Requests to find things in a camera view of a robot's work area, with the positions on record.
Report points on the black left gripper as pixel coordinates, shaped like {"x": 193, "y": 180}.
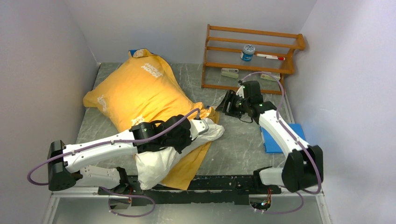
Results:
{"x": 180, "y": 148}

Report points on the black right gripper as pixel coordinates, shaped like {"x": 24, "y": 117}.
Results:
{"x": 230, "y": 96}

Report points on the white pillow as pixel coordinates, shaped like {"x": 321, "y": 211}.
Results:
{"x": 174, "y": 170}

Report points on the blue and orange pillowcase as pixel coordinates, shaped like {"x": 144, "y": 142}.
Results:
{"x": 143, "y": 89}

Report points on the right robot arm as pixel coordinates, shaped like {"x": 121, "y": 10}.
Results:
{"x": 303, "y": 167}

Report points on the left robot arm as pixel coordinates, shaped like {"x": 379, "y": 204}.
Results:
{"x": 72, "y": 165}

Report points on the small white box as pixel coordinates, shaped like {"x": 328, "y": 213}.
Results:
{"x": 271, "y": 76}

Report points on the orange wooden rack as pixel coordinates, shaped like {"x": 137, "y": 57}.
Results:
{"x": 223, "y": 47}

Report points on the blue round jar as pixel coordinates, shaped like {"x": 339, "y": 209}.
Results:
{"x": 247, "y": 52}

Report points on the red and white marker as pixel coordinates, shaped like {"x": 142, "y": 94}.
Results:
{"x": 280, "y": 58}

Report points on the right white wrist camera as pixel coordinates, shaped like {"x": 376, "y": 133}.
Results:
{"x": 240, "y": 91}

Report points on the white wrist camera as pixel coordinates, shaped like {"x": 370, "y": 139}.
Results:
{"x": 198, "y": 127}
{"x": 240, "y": 91}

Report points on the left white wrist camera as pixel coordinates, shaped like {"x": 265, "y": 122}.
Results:
{"x": 198, "y": 127}

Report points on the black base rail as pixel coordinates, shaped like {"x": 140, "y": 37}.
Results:
{"x": 237, "y": 189}

